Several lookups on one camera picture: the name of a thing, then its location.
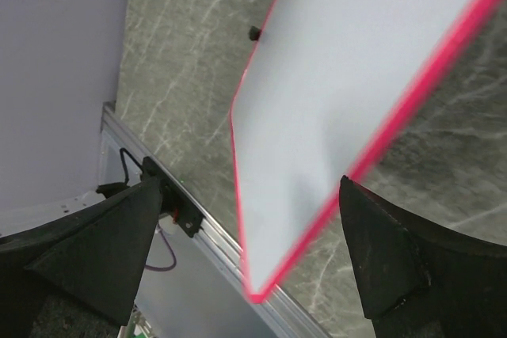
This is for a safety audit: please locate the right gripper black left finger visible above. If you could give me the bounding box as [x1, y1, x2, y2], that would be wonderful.
[1, 178, 162, 337]

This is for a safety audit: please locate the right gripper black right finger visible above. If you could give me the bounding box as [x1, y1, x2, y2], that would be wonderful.
[339, 177, 506, 337]

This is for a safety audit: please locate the white board with pink frame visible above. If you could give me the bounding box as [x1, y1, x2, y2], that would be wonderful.
[231, 0, 501, 303]

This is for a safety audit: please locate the left black board foot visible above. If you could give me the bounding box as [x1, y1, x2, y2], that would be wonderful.
[248, 25, 262, 41]

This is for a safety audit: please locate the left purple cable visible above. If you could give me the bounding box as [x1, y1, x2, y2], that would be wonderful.
[144, 226, 177, 272]

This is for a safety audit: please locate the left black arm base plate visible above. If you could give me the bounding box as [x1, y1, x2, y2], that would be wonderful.
[141, 157, 204, 238]

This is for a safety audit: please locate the aluminium mounting rail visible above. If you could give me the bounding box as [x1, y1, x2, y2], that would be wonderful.
[1, 104, 326, 337]

